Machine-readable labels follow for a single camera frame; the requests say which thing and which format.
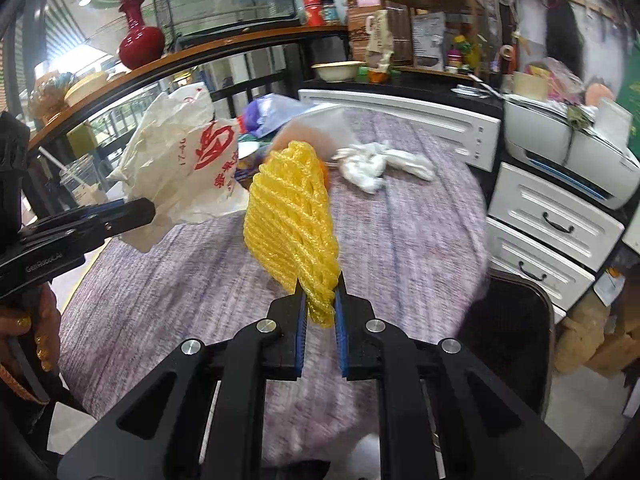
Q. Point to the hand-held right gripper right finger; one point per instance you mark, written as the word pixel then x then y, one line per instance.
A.
pixel 340 335

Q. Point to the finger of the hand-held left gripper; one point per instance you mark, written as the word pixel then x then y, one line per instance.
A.
pixel 130 215
pixel 95 207

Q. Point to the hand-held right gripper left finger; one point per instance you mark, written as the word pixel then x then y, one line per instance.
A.
pixel 300 330

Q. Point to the white red-printed plastic bag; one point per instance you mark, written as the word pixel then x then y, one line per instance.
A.
pixel 190 160

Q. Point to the yellow foam fruit net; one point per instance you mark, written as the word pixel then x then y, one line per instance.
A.
pixel 290 220

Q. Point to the dark brown trash bin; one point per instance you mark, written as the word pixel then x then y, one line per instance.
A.
pixel 505 330

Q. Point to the trash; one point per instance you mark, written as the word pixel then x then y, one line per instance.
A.
pixel 265 115

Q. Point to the person's left hand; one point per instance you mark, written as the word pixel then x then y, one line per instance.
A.
pixel 47 320

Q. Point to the clear plastic cup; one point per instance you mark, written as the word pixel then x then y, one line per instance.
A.
pixel 82 180

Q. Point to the purple woven tablecloth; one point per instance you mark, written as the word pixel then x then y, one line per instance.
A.
pixel 200 285

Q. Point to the beige round basket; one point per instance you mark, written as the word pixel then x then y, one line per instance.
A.
pixel 87 87

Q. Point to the curved wooden counter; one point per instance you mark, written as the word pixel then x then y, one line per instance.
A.
pixel 150 67

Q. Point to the red vase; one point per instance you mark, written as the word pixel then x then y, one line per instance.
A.
pixel 141 42

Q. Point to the crumpled white tissue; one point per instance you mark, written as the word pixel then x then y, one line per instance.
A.
pixel 370 165

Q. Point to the translucent plastic bag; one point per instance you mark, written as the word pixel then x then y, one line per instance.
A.
pixel 325 127

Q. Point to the long white drawer front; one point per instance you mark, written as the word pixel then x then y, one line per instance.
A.
pixel 400 117

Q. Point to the beige bowl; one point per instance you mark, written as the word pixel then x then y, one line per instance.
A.
pixel 337 71

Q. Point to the red jar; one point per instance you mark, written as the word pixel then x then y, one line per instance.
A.
pixel 314 10

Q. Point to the dark lidded jar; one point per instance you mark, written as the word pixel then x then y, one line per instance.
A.
pixel 328 11

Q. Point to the white printer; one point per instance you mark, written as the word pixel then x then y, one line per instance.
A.
pixel 560 145

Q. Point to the brown cardboard box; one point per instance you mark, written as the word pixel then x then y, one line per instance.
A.
pixel 362 20

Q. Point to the colourful toy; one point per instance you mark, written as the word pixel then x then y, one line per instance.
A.
pixel 460 52

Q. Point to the grey foil pouch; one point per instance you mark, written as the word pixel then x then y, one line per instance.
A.
pixel 428 40

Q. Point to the brown tape roll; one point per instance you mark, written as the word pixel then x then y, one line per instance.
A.
pixel 508 57

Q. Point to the wooden shelf rack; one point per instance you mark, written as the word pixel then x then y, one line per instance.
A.
pixel 435 0

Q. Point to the hanging black wig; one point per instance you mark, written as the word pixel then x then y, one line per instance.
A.
pixel 565 35

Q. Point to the green tote bag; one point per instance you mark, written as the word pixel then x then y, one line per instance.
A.
pixel 632 90

